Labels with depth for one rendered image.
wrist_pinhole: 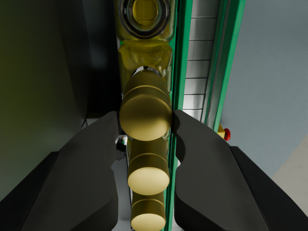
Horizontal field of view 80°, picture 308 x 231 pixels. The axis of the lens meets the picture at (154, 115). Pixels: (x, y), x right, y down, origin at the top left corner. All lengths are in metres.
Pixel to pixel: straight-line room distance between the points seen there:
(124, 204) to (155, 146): 0.53
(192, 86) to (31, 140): 0.32
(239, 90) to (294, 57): 0.16
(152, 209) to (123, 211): 0.52
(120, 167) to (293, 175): 2.06
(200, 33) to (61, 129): 0.30
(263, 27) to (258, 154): 0.44
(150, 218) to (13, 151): 0.14
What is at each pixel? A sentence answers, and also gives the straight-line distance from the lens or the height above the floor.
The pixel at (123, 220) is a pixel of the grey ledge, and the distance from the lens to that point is 0.76.
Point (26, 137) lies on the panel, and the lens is 0.22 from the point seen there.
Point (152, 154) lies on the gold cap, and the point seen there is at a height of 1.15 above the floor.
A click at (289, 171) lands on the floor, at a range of 2.33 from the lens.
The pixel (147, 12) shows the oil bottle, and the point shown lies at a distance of 0.20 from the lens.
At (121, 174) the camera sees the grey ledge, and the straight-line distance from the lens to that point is 0.57.
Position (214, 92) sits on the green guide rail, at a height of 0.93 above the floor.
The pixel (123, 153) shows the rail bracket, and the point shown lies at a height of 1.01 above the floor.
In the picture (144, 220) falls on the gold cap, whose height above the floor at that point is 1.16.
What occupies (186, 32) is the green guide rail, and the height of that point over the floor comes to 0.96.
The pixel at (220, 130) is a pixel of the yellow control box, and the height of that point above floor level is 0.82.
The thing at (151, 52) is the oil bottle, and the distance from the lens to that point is 0.18.
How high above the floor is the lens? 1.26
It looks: 60 degrees down
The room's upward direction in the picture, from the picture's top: 176 degrees clockwise
